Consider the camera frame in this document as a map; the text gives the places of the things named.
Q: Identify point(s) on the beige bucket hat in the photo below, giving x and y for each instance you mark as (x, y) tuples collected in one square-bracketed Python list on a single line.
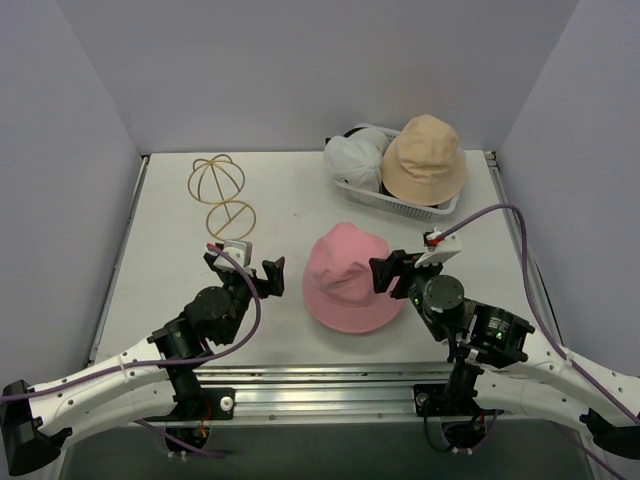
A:
[(424, 165)]

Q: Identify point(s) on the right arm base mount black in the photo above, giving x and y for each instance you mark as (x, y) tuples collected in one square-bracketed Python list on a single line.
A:
[(431, 400)]

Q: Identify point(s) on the aluminium rail frame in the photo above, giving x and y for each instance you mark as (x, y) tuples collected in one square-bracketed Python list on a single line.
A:
[(343, 395)]

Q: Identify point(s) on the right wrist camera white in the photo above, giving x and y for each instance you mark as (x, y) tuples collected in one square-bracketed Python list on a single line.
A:
[(438, 248)]

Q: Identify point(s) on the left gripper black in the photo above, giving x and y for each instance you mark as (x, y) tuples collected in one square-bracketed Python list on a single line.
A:
[(258, 281)]

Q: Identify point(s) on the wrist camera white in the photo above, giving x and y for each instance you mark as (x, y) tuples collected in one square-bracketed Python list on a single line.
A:
[(438, 248), (238, 250)]

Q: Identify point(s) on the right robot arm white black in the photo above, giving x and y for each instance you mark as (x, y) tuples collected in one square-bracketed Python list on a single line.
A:
[(501, 361)]

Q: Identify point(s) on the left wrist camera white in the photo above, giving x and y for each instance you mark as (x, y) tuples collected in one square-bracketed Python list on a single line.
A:
[(238, 250)]

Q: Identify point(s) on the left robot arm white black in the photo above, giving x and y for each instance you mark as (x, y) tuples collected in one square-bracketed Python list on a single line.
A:
[(155, 377)]

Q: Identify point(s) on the gold wire hat stand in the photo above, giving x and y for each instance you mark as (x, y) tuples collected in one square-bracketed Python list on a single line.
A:
[(218, 183)]

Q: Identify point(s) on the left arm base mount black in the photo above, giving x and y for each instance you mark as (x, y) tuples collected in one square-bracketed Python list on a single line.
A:
[(216, 403)]

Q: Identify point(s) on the white plastic basket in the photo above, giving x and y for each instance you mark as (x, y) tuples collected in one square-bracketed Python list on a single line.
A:
[(382, 200)]

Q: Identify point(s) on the pink bucket hat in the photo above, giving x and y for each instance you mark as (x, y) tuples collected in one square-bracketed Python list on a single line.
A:
[(337, 284)]

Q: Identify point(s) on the white baseball cap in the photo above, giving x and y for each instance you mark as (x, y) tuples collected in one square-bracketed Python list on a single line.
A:
[(354, 162)]

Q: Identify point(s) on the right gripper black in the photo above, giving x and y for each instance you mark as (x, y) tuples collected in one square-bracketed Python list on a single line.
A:
[(400, 273)]

